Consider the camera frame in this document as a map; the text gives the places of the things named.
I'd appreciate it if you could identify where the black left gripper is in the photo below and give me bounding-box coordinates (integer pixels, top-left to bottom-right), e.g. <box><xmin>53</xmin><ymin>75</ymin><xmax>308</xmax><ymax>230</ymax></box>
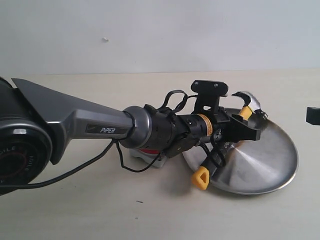
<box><xmin>189</xmin><ymin>106</ymin><xmax>261</xmax><ymax>144</ymax></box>

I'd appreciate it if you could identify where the yellow black claw hammer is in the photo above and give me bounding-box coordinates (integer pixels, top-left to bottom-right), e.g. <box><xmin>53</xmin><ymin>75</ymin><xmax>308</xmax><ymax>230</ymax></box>
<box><xmin>191</xmin><ymin>91</ymin><xmax>268</xmax><ymax>190</ymax></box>

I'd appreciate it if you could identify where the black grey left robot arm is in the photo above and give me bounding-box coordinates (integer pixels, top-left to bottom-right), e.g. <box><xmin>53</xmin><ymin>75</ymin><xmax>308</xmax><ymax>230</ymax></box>
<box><xmin>0</xmin><ymin>78</ymin><xmax>261</xmax><ymax>195</ymax></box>

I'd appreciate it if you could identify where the red dome push button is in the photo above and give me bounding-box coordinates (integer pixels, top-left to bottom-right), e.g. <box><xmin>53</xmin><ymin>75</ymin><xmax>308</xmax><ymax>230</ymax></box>
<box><xmin>129</xmin><ymin>149</ymin><xmax>168</xmax><ymax>168</ymax></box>

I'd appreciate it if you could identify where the round stainless steel plate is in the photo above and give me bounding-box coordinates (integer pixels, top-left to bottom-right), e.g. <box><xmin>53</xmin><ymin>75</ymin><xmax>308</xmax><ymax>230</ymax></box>
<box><xmin>182</xmin><ymin>114</ymin><xmax>299</xmax><ymax>196</ymax></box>

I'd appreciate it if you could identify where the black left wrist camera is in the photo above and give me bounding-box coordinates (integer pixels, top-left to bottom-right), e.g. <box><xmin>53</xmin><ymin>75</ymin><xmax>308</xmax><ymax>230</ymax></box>
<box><xmin>190</xmin><ymin>80</ymin><xmax>229</xmax><ymax>117</ymax></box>

